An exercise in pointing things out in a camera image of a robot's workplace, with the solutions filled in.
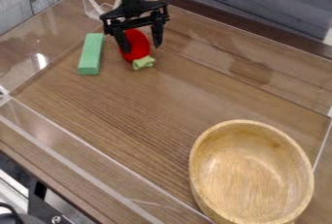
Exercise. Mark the clear acrylic corner stand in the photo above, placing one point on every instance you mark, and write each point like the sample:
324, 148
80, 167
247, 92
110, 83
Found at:
94, 9

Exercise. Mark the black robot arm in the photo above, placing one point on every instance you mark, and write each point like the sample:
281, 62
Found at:
132, 14

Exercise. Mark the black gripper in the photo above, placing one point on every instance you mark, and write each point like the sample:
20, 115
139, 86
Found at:
148, 14

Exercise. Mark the clear acrylic tray barrier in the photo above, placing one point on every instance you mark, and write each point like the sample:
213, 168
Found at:
106, 138

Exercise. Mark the green rectangular block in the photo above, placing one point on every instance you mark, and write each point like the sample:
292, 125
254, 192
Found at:
90, 58

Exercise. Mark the wooden bowl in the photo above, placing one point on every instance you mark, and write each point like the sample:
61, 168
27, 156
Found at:
249, 174

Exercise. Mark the red plush strawberry toy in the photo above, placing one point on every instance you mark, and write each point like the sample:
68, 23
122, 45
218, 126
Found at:
139, 55

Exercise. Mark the black table leg bracket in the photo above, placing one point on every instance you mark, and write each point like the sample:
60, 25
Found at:
39, 208

